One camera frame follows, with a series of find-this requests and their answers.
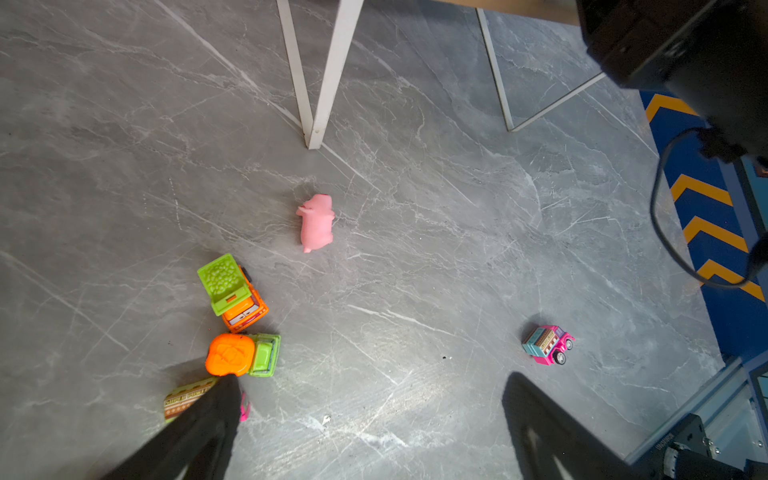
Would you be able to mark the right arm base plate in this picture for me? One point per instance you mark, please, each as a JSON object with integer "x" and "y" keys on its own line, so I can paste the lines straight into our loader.
{"x": 683, "y": 453}

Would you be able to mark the pink toy truck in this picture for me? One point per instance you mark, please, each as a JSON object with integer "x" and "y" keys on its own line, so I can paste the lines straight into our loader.
{"x": 548, "y": 345}
{"x": 183, "y": 397}

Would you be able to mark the pink toy truck right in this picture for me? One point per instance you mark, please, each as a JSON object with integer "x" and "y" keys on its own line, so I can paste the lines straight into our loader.
{"x": 548, "y": 345}

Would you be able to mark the pink toy truck left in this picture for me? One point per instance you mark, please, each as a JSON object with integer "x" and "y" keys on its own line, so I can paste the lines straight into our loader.
{"x": 183, "y": 397}

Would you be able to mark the green orange dump truck toy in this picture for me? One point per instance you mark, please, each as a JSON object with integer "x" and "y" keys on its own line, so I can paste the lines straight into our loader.
{"x": 232, "y": 294}

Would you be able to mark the orange green mixer truck toy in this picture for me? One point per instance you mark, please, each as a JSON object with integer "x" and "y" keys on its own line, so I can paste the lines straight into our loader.
{"x": 242, "y": 354}

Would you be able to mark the pink pig toy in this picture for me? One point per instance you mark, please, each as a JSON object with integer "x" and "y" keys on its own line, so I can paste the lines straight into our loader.
{"x": 317, "y": 220}

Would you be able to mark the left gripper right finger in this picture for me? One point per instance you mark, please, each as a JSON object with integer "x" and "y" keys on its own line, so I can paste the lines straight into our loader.
{"x": 548, "y": 440}

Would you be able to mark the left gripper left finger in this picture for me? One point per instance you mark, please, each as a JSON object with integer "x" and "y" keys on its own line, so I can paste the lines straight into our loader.
{"x": 197, "y": 445}

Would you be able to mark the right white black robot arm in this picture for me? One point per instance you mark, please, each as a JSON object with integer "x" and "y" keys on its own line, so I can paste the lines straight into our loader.
{"x": 710, "y": 54}

